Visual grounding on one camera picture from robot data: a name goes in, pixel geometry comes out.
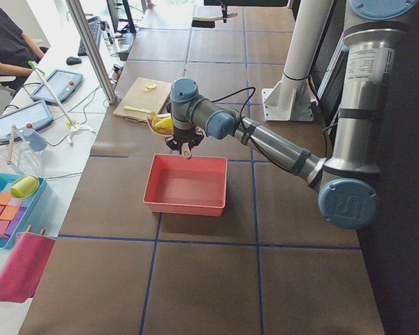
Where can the white grabber stick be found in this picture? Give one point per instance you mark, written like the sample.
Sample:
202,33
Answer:
74,127

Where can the far teach pendant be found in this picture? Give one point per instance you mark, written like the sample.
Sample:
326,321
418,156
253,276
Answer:
63,83

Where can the pink cloth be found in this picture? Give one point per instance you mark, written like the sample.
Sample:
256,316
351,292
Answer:
21,274

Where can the black computer mouse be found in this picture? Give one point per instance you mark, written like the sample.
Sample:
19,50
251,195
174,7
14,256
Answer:
70,61

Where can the light blue storage tray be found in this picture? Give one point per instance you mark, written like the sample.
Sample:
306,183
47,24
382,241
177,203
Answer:
33,216

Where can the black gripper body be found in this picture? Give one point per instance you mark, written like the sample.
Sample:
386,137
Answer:
182,135

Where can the teach pendant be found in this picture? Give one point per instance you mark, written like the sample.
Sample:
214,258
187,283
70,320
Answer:
37,114
63,83

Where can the wooden cup rack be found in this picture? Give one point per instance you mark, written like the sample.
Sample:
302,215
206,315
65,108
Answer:
21,157

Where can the near teach pendant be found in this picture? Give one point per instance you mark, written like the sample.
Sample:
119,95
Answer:
37,114

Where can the blue cup on rack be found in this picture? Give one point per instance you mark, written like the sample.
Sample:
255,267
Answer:
36,142

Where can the yellow plastic knife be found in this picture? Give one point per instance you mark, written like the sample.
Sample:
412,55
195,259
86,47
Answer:
134,109

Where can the yellow plastic cup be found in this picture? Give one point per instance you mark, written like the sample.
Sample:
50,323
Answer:
24,187

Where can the coloured toy blocks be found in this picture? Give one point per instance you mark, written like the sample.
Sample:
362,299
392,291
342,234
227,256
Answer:
12,211

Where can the pink plastic bin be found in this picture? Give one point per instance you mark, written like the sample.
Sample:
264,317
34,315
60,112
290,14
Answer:
196,186

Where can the seated person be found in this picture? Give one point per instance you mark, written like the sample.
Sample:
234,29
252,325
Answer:
16,50

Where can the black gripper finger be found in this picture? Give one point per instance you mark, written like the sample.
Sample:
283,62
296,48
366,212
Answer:
224,11

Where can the white mounting post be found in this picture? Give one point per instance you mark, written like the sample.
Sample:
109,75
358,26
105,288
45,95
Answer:
289,99

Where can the wooden cutting board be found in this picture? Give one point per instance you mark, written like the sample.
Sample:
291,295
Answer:
136,97

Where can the yellow toy corn cob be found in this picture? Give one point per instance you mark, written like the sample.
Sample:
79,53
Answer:
163,126

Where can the wooden hand brush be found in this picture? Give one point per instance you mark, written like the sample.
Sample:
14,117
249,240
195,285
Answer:
210,22

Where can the aluminium frame profile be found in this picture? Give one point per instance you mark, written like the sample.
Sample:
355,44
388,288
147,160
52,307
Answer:
77,14

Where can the yellow lemon slice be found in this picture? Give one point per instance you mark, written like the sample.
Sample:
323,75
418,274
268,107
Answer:
149,87

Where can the beige plastic dustpan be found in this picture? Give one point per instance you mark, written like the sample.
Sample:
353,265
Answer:
150,118

